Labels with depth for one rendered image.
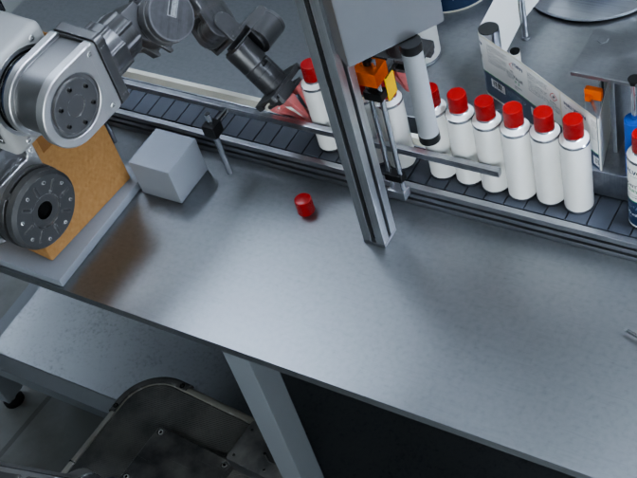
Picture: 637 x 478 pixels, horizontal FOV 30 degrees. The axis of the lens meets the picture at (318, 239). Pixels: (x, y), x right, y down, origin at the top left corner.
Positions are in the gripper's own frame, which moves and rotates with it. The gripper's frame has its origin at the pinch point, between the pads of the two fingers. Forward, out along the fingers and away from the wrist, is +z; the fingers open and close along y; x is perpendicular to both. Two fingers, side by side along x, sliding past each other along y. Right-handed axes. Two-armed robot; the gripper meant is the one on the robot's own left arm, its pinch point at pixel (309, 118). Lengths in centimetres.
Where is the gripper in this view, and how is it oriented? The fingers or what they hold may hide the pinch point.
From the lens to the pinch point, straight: 228.2
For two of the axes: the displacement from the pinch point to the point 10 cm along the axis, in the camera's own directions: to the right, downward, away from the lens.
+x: -5.4, 2.1, 8.1
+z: 7.0, 6.5, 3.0
